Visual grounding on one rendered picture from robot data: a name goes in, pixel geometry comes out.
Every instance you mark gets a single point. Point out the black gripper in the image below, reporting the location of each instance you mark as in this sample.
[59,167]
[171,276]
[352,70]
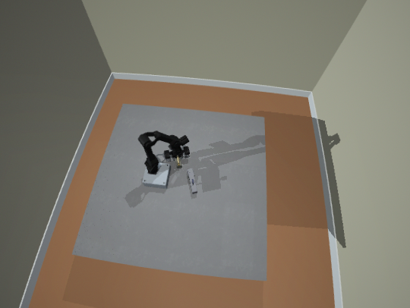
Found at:
[179,153]

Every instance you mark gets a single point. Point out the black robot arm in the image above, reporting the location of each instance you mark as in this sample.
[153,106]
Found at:
[152,162]

